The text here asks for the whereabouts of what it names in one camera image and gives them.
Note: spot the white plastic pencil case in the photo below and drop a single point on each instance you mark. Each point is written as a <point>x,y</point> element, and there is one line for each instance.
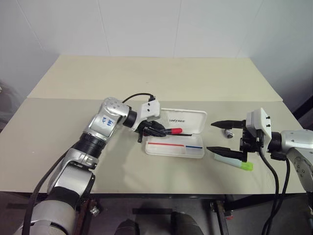
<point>174,148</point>

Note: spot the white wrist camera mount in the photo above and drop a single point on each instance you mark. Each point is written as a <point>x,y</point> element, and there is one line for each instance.
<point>151,110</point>
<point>262,122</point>

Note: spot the red marker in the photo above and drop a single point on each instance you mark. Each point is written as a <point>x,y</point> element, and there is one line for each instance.
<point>176,131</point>

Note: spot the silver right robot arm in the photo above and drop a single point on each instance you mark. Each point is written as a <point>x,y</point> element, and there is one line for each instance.
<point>293,139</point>

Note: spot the small grey cap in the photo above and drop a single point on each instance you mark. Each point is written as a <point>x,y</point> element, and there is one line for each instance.
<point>228,134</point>

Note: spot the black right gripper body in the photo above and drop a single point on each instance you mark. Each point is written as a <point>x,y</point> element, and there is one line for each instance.
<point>250,142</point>

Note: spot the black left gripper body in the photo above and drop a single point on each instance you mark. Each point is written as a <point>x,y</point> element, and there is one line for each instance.
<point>146,126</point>

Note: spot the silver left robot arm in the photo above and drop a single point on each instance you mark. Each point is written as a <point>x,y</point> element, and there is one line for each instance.
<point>102,122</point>

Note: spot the black tape strip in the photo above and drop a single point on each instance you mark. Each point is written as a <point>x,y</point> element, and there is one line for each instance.
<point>150,211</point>

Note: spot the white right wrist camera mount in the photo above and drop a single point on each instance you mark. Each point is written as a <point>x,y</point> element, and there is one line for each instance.
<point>262,122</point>

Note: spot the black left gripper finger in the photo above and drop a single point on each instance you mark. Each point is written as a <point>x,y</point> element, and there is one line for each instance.
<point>160,127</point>
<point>157,133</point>

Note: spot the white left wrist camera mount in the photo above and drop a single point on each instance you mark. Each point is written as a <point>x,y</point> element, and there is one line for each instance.
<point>151,110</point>

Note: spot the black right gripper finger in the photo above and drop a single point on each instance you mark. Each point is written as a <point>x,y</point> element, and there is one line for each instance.
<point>227,152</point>
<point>227,124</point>

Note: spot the pale marker with green cap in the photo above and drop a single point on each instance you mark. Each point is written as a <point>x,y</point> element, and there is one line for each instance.
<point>232,161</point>

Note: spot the dark rounded shape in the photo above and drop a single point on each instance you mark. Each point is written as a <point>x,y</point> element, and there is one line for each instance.
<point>127,228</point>
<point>184,224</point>

